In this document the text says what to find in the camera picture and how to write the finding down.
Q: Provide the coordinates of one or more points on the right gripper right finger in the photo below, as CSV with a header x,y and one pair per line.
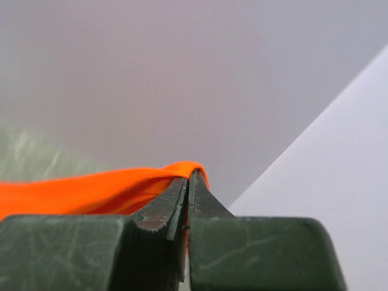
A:
x,y
229,252

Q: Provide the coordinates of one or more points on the orange t-shirt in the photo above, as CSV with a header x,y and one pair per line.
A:
x,y
116,192

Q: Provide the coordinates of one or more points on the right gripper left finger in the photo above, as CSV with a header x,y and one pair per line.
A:
x,y
142,251

